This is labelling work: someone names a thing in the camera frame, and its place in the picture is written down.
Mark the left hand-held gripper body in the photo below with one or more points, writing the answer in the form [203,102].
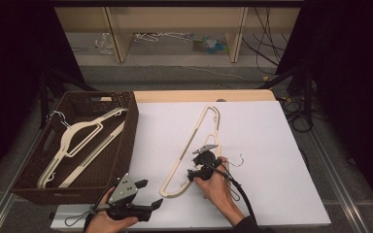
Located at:
[123,191]

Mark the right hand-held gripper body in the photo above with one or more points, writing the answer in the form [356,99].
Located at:
[204,160]

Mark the cream plastic clothes hanger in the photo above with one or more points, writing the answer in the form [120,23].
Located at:
[92,155]
[65,142]
[187,145]

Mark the brown wicker basket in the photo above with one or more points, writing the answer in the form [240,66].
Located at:
[123,145]

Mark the person's right hand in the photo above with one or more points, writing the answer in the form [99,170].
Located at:
[218,189]

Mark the person's left hand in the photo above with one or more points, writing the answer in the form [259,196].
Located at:
[100,225]

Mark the white table cover sheet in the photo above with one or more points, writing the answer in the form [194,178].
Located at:
[265,161]

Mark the small dark round object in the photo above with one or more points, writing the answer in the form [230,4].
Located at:
[220,100]

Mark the colourful plastic bits on floor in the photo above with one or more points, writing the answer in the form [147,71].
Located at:
[209,45]

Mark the black metal stand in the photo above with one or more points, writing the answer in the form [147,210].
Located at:
[43,97]
[307,90]

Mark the clear plastic wrap on floor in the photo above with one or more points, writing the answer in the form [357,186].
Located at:
[103,43]

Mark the beige desk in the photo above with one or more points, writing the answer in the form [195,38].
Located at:
[116,39]

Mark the dark curtain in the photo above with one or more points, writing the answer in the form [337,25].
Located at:
[353,81]
[9,81]

